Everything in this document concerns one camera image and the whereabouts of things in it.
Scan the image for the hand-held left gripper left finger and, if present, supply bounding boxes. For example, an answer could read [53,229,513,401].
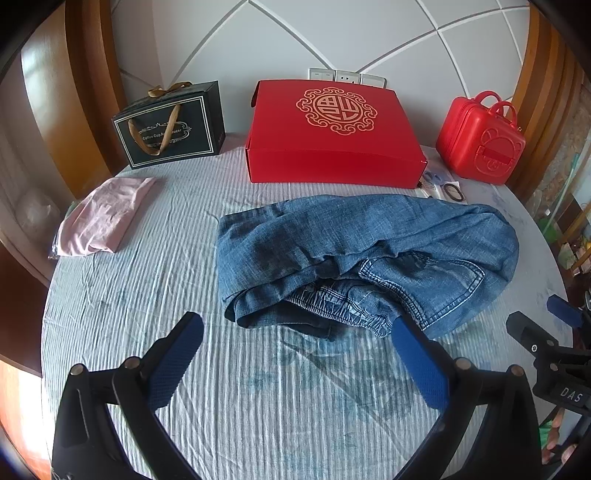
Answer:
[52,311,205,480]

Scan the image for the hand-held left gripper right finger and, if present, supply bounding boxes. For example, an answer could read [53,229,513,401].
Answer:
[392,316,542,480]

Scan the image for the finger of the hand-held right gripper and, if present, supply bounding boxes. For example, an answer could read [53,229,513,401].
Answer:
[546,294,585,329]
[505,311,561,357]

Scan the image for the blue denim jeans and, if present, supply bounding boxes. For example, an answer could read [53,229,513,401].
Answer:
[217,194,520,341]

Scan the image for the person's right hand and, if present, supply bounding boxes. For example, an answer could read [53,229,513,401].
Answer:
[540,408,578,464]

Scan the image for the striped white bed sheet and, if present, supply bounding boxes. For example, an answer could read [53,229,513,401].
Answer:
[41,131,571,480]

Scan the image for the clear plastic bag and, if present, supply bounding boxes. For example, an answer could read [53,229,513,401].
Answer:
[416,171,469,206]

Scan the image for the pink folded garment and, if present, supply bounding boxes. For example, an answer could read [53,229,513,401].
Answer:
[55,176,160,257]

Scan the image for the small red plastic suitcase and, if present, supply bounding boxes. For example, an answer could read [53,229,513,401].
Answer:
[435,90,527,186]

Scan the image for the red gift box gold emblem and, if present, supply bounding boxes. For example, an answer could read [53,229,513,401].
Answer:
[245,79,428,190]

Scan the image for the wooden headboard post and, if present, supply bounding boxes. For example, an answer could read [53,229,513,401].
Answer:
[0,0,127,379]
[505,9,591,204]

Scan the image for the black gift bag ribbon handles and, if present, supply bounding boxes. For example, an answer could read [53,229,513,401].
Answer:
[111,80,226,170]

